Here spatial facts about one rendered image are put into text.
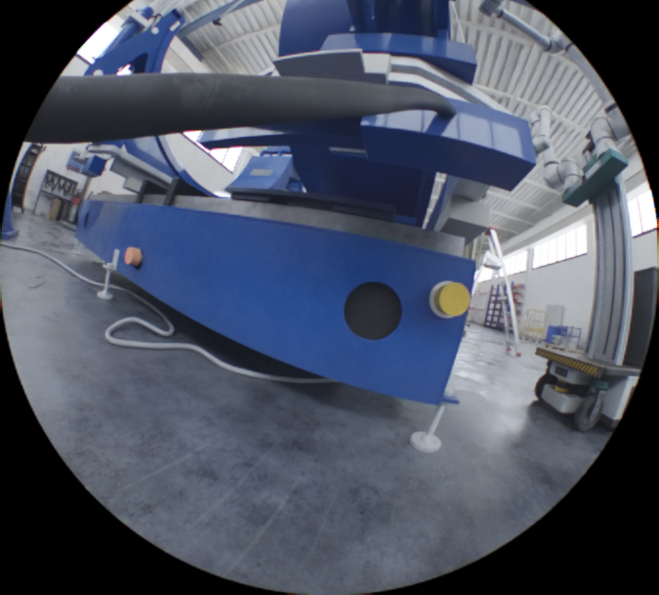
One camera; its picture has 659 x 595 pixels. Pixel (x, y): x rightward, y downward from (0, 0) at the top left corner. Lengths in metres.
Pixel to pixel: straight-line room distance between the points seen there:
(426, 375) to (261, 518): 0.49
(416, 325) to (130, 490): 0.69
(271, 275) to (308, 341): 0.21
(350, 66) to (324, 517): 0.77
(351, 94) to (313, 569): 0.54
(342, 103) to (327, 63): 0.29
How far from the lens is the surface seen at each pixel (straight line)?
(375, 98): 0.18
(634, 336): 1.71
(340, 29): 1.19
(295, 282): 0.64
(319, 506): 0.52
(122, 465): 0.53
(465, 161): 0.44
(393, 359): 0.61
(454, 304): 0.53
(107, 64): 2.02
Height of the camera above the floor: 0.41
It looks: 5 degrees up
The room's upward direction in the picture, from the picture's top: 14 degrees clockwise
